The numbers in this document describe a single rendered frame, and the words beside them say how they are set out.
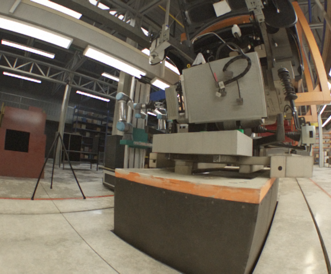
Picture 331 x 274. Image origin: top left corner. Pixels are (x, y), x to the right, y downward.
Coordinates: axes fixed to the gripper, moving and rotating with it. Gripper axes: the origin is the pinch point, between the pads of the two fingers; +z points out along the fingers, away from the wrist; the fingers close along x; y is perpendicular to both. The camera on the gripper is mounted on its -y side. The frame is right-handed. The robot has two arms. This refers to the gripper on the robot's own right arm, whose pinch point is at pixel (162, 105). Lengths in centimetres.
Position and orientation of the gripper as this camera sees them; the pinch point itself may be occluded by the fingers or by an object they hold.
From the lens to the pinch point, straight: 213.7
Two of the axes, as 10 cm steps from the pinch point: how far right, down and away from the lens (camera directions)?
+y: 0.1, 3.5, 9.3
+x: -0.1, 9.3, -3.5
